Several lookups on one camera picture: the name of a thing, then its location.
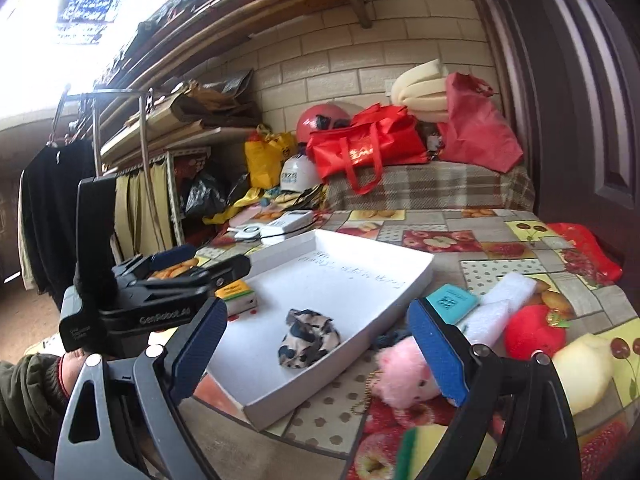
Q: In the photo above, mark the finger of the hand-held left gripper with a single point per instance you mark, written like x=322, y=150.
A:
x=225, y=271
x=170, y=259

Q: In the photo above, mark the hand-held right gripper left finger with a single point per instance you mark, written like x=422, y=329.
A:
x=200, y=342

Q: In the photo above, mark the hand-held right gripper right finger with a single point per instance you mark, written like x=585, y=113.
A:
x=440, y=355

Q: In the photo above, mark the pink plush toy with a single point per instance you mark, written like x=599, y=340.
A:
x=400, y=367

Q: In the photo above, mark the white foam piece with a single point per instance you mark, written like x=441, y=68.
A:
x=515, y=287
x=482, y=321

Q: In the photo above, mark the red plush toy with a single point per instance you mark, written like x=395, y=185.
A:
x=530, y=332

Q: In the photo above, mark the white cardboard box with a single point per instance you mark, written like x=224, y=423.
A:
x=325, y=300

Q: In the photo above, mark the spotted fabric scrunchie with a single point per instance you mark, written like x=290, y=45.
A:
x=305, y=340

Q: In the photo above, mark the cream plush toy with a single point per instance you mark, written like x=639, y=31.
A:
x=585, y=375

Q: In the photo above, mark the person's left forearm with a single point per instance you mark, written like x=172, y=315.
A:
x=25, y=395

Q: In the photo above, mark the person's left hand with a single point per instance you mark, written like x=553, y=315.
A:
x=72, y=365

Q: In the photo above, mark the small yellow green box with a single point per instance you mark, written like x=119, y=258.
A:
x=235, y=292

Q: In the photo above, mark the white round charger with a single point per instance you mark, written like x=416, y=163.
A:
x=247, y=231

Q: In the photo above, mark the teal tissue packet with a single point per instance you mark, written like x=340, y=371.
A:
x=452, y=302

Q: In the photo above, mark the yellow cloth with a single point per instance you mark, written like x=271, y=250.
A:
x=225, y=212

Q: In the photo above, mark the black hanging clothes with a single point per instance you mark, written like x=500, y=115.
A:
x=50, y=200

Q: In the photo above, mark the black plastic bag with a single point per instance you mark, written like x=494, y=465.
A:
x=205, y=195

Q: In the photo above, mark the white power bank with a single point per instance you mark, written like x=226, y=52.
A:
x=290, y=221

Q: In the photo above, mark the metal clothes rack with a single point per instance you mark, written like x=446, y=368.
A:
x=145, y=135

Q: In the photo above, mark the yellow plastic bag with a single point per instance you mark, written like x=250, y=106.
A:
x=265, y=160

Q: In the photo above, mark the white helmet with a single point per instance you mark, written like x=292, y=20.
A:
x=297, y=172

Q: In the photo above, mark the wooden shelf board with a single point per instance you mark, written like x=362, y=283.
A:
x=165, y=135

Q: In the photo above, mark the fruit print tablecloth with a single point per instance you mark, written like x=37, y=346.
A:
x=500, y=245

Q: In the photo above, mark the brown paper bag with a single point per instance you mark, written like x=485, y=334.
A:
x=210, y=95

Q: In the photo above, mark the plaid blanket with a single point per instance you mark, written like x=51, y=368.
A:
x=425, y=185

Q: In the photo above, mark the red helmet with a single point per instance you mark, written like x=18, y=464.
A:
x=312, y=120

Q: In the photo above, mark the red plastic bag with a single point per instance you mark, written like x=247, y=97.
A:
x=585, y=250

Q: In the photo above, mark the red tote bag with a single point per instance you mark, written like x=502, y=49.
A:
x=370, y=145

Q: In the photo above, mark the bundle of wooden poles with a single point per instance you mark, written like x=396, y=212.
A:
x=250, y=10

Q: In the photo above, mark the stack of cream foam pads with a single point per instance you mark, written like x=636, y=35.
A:
x=420, y=90

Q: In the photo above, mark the dark purple door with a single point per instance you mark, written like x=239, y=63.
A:
x=575, y=110

